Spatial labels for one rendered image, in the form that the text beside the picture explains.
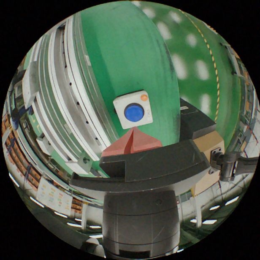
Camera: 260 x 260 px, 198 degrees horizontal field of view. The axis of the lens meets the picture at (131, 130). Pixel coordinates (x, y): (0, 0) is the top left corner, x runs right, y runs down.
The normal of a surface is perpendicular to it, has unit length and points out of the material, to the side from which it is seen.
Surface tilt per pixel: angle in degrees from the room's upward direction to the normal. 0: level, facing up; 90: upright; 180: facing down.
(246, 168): 85
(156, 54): 0
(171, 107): 0
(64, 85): 90
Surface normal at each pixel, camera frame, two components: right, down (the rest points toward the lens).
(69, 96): 0.96, -0.22
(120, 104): 0.00, 0.57
